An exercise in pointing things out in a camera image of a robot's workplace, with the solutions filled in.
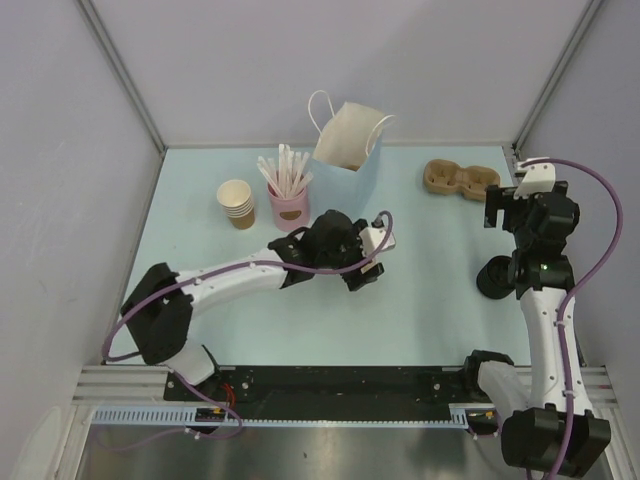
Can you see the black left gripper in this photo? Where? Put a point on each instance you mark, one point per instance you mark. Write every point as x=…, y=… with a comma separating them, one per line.
x=354, y=278

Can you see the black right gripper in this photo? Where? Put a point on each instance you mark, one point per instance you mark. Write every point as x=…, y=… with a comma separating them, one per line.
x=502, y=198

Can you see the single brown paper cup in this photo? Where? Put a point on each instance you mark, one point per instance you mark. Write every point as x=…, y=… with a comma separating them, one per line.
x=368, y=267

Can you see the white and blue paper bag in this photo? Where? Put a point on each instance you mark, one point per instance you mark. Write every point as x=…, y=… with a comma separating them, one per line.
x=351, y=135

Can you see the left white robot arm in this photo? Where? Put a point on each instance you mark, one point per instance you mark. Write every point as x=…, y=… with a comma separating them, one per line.
x=161, y=307

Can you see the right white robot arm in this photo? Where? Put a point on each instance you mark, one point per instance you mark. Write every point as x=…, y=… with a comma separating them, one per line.
x=548, y=426

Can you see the pink straw holder cup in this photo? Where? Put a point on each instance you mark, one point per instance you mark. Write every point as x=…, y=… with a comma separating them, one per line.
x=290, y=214

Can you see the bundle of wrapped white straws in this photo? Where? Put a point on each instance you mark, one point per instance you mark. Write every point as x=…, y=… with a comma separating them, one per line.
x=287, y=175

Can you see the stack of brown paper cups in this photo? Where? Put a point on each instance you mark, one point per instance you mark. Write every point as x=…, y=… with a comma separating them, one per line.
x=236, y=199

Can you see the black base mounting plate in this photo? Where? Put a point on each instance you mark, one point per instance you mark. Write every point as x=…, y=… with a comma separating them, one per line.
x=343, y=393

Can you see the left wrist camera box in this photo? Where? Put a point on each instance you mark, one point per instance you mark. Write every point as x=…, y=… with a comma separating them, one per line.
x=376, y=240

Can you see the aluminium frame rail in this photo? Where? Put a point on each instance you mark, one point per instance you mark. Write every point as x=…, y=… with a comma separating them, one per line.
x=142, y=395

